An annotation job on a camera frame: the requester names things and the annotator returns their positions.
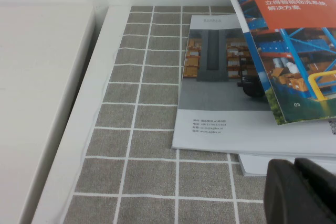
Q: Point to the white booklet with grey photo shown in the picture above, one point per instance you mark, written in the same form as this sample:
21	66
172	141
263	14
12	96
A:
210	129

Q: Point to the grey grid tablecloth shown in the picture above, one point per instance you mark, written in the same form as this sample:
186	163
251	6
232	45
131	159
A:
144	155

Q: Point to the white side panel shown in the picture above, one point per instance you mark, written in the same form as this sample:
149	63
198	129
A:
31	103

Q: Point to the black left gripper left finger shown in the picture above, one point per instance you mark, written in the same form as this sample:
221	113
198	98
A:
283	195

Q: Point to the glossy colour brochure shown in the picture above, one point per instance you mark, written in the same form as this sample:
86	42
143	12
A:
288	51

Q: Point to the white QR code booklet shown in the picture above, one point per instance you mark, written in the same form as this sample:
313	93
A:
252	165

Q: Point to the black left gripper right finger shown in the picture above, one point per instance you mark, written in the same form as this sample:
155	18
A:
325	192

